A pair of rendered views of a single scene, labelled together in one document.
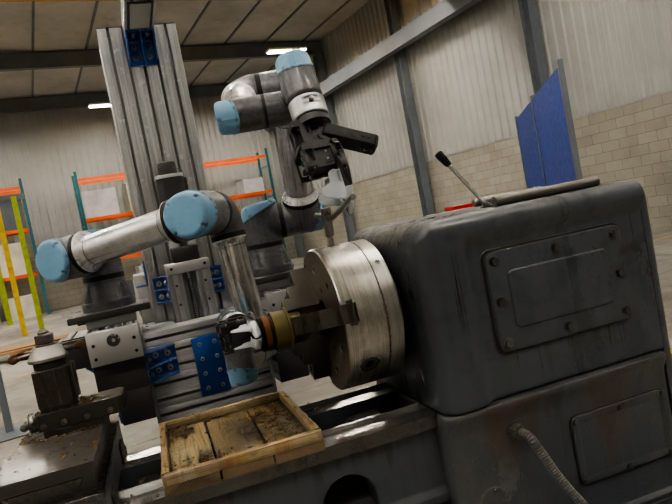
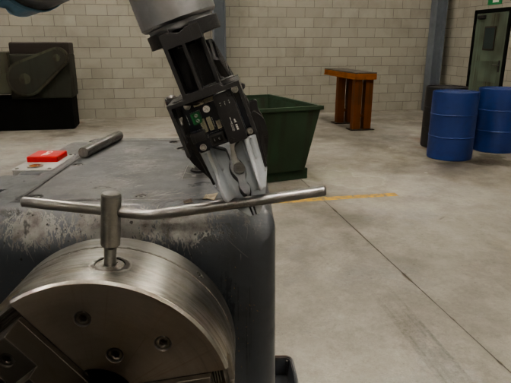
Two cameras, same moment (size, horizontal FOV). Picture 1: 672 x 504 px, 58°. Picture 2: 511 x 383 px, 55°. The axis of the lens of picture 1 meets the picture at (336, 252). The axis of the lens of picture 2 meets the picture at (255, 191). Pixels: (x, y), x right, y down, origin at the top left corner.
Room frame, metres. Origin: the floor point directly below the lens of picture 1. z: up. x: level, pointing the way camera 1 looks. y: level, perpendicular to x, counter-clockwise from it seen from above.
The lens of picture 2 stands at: (1.03, 0.46, 1.48)
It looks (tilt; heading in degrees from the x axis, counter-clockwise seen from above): 17 degrees down; 285
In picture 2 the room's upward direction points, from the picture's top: straight up
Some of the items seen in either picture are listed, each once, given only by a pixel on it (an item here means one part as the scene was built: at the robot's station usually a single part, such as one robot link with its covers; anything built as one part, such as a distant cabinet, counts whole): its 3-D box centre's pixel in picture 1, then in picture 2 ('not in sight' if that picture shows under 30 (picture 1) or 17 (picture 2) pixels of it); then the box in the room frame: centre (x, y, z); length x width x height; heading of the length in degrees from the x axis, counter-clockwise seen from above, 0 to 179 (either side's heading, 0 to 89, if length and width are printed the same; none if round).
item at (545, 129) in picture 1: (547, 188); not in sight; (7.62, -2.76, 1.18); 4.12 x 0.80 x 2.35; 168
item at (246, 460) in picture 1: (234, 435); not in sight; (1.26, 0.28, 0.89); 0.36 x 0.30 x 0.04; 17
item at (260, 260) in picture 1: (267, 257); not in sight; (1.95, 0.22, 1.21); 0.15 x 0.15 x 0.10
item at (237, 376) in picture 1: (243, 360); not in sight; (1.55, 0.29, 0.98); 0.11 x 0.08 x 0.11; 163
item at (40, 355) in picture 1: (47, 352); not in sight; (1.24, 0.62, 1.13); 0.08 x 0.08 x 0.03
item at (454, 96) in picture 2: not in sight; (452, 125); (0.19, -6.48, 0.44); 0.59 x 0.59 x 0.88
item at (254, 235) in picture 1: (262, 221); not in sight; (1.95, 0.21, 1.33); 0.13 x 0.12 x 0.14; 96
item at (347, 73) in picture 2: not in sight; (347, 96); (1.80, -9.02, 0.50); 1.61 x 0.44 x 1.00; 117
